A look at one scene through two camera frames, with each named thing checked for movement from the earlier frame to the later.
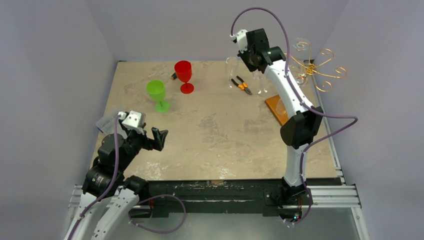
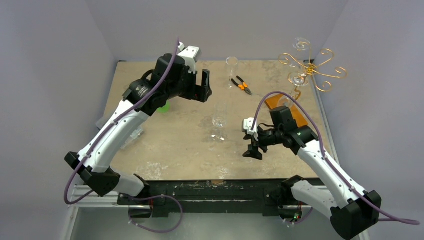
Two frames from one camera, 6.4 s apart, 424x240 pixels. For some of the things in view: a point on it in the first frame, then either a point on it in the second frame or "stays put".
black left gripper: (158, 136) -> (198, 92)
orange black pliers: (243, 86) stays put
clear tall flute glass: (231, 64) stays put
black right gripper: (245, 56) -> (254, 142)
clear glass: (260, 83) -> (219, 119)
